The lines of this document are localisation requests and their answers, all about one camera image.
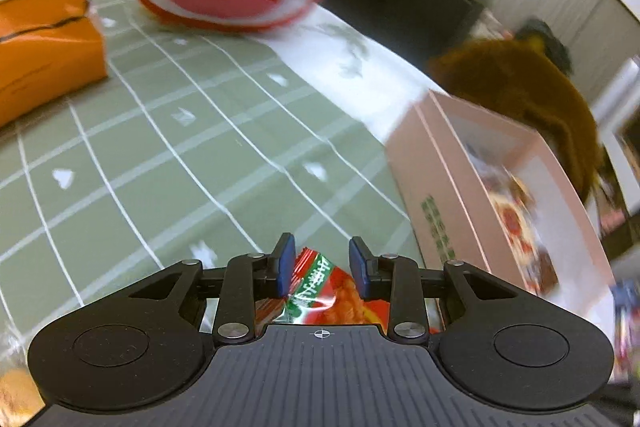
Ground orange tissue box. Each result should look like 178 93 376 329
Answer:
1 0 106 124

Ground green grid tablecloth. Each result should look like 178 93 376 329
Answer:
1 0 427 365

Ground pink cardboard box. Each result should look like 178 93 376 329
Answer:
385 92 615 335

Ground red snack packet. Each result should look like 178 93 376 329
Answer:
255 248 390 332

